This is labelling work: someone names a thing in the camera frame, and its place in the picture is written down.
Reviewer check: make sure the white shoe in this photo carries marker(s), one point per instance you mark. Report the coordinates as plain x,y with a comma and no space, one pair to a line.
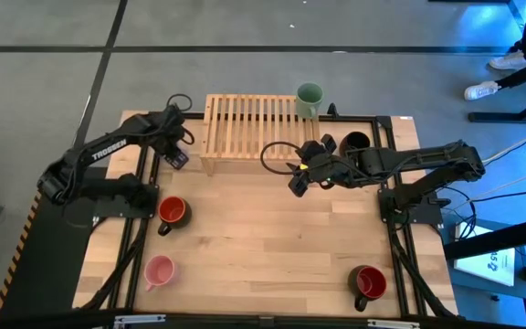
481,90
512,60

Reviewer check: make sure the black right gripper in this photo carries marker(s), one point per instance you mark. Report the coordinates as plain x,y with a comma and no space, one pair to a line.
324,168

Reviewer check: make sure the black platform hazard stripe edge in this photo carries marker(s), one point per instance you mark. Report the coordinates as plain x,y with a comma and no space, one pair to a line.
39,260

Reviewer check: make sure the silver bracket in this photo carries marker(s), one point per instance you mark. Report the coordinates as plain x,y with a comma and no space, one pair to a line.
139,319
393,324

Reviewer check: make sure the black support beam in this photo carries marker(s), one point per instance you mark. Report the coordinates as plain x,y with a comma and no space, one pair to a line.
496,240

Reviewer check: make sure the black mug red interior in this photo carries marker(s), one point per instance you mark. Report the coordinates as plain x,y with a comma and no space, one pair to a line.
369,282

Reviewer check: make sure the green mug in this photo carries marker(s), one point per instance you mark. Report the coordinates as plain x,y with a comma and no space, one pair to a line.
309,98

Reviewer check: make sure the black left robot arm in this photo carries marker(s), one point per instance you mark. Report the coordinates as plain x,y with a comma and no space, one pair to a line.
103,151

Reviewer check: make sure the wooden slatted rack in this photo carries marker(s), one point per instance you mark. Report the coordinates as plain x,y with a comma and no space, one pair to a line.
245,132

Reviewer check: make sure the black desk leg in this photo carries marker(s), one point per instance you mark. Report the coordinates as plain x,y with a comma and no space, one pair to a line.
514,114

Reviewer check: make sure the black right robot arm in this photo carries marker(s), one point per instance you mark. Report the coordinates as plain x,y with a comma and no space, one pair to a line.
423,164

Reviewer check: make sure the white printed sheet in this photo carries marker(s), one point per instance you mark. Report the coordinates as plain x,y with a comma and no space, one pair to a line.
487,260

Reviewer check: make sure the black mug dark interior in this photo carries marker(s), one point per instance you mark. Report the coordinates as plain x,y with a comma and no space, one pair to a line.
354,141

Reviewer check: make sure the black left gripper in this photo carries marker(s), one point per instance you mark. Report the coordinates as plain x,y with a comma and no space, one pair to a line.
168,132

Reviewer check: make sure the pink mug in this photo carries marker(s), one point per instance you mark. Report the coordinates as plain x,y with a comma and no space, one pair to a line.
159,271

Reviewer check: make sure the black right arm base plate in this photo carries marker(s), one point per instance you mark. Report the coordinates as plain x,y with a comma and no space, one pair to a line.
420,212

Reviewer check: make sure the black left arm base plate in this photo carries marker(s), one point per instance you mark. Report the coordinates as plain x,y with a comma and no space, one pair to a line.
126,208

